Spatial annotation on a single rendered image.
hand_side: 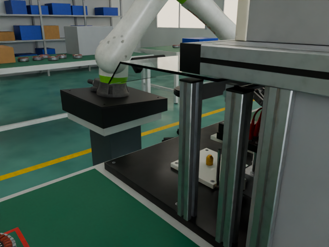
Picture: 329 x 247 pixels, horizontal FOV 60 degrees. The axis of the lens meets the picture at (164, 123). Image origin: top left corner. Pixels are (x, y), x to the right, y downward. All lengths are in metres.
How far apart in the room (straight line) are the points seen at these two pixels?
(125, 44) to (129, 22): 0.08
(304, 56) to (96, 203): 0.53
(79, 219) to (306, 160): 0.47
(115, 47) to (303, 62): 0.83
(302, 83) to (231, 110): 0.12
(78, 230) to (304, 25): 0.55
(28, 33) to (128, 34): 5.74
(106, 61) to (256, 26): 0.70
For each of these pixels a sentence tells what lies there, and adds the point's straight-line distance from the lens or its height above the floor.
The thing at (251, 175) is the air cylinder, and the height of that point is 0.82.
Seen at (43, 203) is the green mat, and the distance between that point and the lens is 0.74.
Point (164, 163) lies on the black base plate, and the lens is 0.81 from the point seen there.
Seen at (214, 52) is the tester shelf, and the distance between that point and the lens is 0.43.
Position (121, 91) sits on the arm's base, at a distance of 1.29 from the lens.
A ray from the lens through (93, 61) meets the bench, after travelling 3.29.
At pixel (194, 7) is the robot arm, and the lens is 1.32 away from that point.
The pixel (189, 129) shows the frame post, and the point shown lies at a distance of 0.51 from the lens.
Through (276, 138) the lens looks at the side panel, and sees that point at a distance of 0.39.
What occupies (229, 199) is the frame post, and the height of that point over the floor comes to 0.87.
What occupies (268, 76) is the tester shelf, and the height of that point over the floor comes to 1.08.
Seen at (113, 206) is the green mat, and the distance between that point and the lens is 0.69.
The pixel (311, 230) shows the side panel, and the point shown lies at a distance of 0.44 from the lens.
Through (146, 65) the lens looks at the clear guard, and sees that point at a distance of 0.57.
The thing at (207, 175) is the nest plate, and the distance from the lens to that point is 0.74.
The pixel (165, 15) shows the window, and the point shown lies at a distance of 7.92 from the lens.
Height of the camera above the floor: 1.15
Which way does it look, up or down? 20 degrees down
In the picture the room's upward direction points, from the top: straight up
